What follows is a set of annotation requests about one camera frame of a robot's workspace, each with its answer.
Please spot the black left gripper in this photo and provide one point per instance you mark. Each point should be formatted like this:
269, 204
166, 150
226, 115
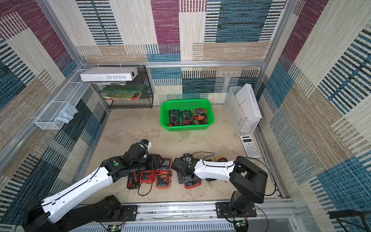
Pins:
152, 166

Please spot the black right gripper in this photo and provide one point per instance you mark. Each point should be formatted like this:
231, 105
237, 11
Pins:
179, 165

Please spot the large dark green multimeter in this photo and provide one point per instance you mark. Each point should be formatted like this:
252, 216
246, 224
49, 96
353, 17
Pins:
174, 118

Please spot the small dark green multimeter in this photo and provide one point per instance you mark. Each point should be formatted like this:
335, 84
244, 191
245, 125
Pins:
187, 118

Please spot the orange clamp multimeter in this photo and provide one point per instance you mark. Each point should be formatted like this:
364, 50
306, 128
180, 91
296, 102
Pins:
200, 116

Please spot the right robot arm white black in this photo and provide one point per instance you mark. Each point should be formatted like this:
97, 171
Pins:
249, 180

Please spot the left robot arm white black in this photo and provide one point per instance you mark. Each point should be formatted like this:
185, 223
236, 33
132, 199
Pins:
43, 215

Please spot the red Delixi multimeter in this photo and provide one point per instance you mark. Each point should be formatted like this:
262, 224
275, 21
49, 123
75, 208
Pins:
149, 174

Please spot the red Aneng multimeter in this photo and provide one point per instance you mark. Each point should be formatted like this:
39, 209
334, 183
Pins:
190, 183

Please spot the orange Victor multimeter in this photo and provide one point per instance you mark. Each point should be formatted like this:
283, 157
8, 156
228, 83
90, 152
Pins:
164, 174

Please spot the black pocket multimeter with leads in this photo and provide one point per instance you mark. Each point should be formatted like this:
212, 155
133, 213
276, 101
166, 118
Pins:
134, 180

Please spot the green plastic basket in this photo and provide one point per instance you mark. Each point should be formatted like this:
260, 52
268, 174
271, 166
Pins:
175, 107

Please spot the yellow clamp meter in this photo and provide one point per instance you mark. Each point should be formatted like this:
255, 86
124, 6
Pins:
221, 159

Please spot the white calculator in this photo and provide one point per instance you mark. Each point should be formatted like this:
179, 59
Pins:
250, 147

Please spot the white file box holder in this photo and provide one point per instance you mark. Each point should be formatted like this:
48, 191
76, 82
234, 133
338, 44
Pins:
243, 109

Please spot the green book on shelf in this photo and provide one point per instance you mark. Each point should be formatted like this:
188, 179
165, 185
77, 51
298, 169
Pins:
119, 92

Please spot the light blue cloth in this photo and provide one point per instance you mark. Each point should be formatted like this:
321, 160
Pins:
66, 114

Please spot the white Folio box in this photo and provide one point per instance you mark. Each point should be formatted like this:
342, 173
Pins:
109, 74

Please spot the black wire mesh shelf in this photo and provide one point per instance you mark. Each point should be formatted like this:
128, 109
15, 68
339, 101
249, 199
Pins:
143, 100

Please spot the white wire wall basket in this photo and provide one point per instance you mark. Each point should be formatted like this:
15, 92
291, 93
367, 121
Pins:
72, 93

